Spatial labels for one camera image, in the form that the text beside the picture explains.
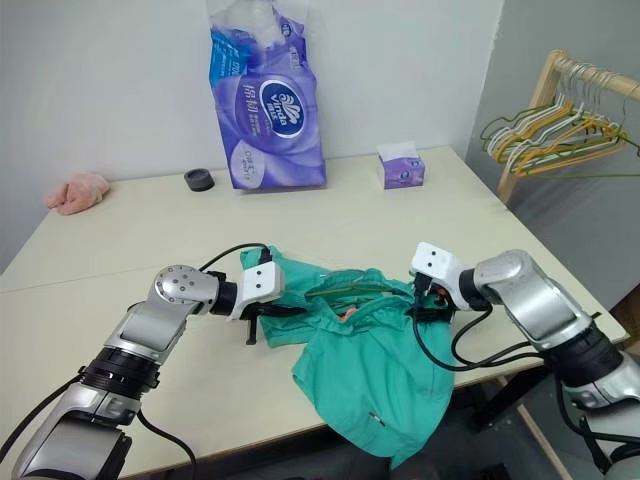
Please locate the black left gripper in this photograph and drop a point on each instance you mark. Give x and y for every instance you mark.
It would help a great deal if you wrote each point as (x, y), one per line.
(262, 309)

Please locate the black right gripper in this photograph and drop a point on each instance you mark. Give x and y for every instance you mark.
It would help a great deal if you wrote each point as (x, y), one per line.
(442, 302)

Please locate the green shorts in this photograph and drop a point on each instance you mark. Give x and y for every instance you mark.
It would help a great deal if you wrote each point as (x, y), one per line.
(370, 370)

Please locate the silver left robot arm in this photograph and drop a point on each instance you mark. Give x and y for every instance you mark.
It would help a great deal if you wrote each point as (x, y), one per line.
(145, 325)

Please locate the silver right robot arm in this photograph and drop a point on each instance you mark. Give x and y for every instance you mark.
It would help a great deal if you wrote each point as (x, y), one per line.
(540, 300)

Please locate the small purple tissue pack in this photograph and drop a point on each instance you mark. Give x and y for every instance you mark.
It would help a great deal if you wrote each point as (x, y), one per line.
(402, 167)

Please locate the bunch of clothes hangers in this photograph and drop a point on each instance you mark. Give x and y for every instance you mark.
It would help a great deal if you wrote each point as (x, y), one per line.
(506, 141)

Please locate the bundle of hangers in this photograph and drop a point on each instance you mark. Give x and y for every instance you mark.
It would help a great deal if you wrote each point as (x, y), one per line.
(565, 160)

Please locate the large purple tissue pack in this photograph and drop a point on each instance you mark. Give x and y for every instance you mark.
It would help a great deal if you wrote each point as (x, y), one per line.
(270, 110)

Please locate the pink cloth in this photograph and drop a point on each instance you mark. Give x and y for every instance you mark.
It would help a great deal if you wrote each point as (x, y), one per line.
(77, 195)

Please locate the wooden clothes rack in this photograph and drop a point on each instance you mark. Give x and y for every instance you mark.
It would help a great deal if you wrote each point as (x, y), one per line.
(537, 100)

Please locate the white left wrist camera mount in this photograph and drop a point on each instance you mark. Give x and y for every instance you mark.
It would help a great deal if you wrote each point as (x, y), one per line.
(260, 282)

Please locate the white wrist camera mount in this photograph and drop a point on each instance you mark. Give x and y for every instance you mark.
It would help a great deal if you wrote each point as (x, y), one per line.
(435, 262)
(260, 282)

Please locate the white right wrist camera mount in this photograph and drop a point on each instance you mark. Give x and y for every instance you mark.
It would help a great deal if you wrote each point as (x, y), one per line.
(435, 262)

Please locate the black table frame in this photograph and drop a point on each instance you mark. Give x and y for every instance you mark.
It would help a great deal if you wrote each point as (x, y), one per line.
(505, 400)

